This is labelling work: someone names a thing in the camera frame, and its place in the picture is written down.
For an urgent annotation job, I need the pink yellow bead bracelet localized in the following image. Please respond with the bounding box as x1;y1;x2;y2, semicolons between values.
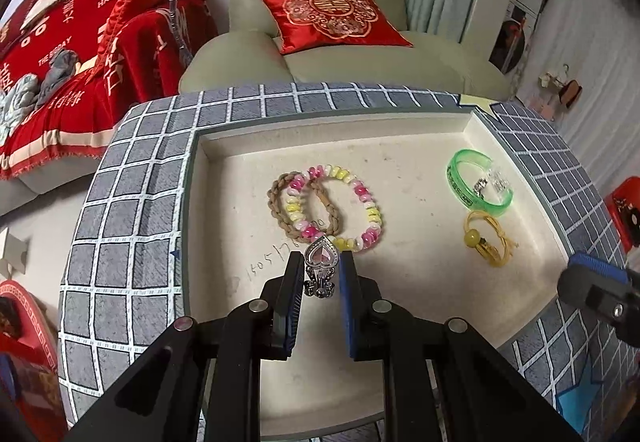
284;163;384;253

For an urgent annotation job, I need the silver heart pendant brooch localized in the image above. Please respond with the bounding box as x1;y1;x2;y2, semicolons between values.
304;235;340;299

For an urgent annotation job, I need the brown braided bracelet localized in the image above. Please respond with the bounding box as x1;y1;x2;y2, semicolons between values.
267;171;343;245

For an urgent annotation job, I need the yellow cord bead bracelet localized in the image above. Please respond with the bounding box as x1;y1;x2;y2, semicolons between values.
462;209;521;269

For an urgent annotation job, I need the silver crystal hair clip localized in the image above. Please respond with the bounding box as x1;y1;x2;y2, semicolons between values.
473;170;512;199

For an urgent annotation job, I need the green translucent bangle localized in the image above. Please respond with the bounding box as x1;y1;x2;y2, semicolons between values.
446;148;514;217

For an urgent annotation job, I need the grey jewelry tray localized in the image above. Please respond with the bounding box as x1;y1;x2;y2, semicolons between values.
181;112;567;440

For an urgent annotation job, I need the red plastic stool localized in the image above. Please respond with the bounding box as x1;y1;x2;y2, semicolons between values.
604;176;640;254

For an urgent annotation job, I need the blue star sticker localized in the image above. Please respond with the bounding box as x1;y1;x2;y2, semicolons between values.
556;355;603;434

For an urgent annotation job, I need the grey checked tablecloth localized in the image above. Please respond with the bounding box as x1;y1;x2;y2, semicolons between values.
58;82;639;441

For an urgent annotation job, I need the slipper rack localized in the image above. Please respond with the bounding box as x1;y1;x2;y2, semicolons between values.
538;63;582;120

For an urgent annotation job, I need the white curtain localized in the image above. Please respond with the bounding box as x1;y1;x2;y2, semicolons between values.
518;0;639;195

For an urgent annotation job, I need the yellow star sticker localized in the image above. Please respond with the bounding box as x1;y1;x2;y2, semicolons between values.
458;94;497;117

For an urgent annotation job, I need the lower washing machine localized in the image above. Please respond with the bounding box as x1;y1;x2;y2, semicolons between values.
489;0;537;75

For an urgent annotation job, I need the red gift box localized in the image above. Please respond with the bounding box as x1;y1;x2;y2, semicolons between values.
1;280;67;441

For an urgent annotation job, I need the red embroidered cushion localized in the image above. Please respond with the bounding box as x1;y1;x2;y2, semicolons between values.
262;0;411;55

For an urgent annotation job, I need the phone holder stand pole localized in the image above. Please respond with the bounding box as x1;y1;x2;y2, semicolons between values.
168;0;193;68

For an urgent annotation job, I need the sofa with red blanket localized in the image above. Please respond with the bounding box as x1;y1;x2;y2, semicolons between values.
1;0;217;214

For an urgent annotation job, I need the pile of grey clothes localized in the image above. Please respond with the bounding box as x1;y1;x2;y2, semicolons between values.
1;49;79;144

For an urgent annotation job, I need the green leather armchair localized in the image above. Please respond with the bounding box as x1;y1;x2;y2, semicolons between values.
179;0;509;101

